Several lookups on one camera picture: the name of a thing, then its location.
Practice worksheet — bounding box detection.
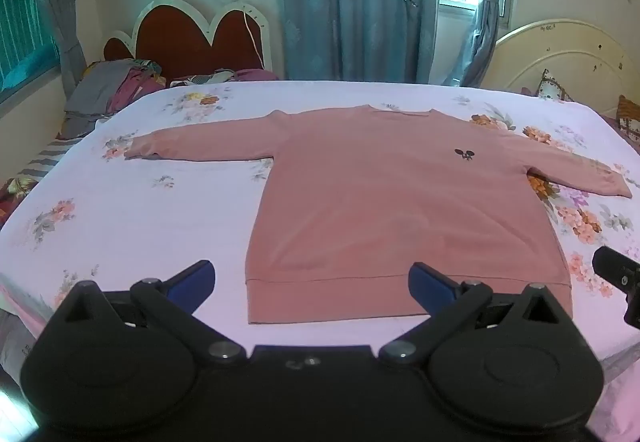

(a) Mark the floral white bed sheet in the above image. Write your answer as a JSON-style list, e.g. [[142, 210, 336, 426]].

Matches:
[[0, 80, 640, 442]]

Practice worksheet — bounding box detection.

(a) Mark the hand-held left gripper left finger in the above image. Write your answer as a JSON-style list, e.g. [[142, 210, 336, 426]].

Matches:
[[60, 260, 248, 366]]

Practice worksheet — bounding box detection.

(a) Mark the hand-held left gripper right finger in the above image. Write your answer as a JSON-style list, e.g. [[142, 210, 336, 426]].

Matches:
[[377, 262, 576, 368]]

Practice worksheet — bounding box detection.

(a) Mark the pile of clothes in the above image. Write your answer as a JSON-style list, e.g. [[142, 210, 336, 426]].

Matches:
[[60, 58, 168, 140]]

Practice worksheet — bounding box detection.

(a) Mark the red heart-shaped headboard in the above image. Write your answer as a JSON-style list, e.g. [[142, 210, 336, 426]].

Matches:
[[102, 0, 273, 85]]

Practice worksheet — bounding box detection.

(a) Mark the pink long-sleeved sweatshirt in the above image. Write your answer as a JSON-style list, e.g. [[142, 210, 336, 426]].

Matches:
[[124, 104, 633, 325]]

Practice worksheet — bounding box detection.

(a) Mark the small patterned pillow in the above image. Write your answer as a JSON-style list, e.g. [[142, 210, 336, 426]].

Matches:
[[537, 69, 576, 102]]

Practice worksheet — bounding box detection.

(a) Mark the striped grey cloth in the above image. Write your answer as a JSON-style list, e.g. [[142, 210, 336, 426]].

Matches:
[[20, 137, 76, 183]]

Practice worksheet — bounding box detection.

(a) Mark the window with green screen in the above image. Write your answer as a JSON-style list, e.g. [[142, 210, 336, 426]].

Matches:
[[0, 0, 61, 95]]

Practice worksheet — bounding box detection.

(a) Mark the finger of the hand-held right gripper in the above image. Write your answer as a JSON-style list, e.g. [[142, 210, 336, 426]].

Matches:
[[592, 246, 640, 295]]

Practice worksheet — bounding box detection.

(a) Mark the brown patterned pillow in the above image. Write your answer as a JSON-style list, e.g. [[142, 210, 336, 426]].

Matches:
[[615, 94, 640, 143]]

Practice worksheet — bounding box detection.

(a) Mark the cream round headboard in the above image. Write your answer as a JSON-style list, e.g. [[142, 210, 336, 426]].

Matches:
[[492, 19, 640, 115]]

